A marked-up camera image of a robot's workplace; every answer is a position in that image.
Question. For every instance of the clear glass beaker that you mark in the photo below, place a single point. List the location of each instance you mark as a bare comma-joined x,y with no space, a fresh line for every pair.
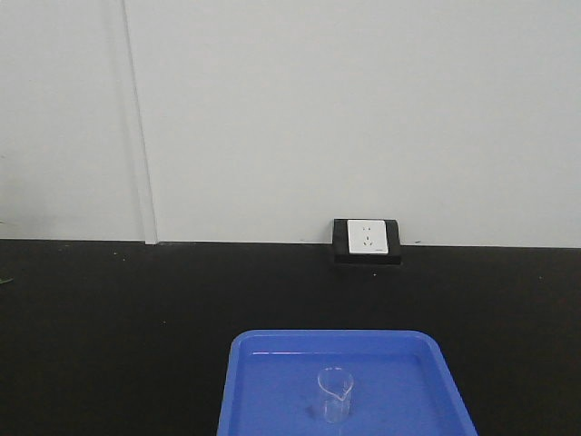
336,387

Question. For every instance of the blue plastic tray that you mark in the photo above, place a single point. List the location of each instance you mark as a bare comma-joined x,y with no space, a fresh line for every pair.
402,384

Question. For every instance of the white socket in black housing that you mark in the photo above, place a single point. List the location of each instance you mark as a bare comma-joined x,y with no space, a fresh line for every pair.
366,242

